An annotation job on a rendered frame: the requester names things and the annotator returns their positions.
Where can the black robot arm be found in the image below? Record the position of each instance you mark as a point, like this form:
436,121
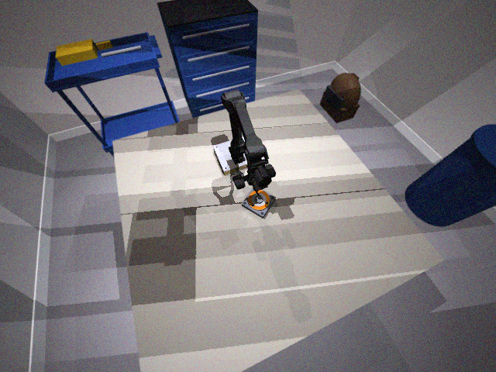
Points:
252,147

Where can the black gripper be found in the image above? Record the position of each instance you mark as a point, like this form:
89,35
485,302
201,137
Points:
239,179

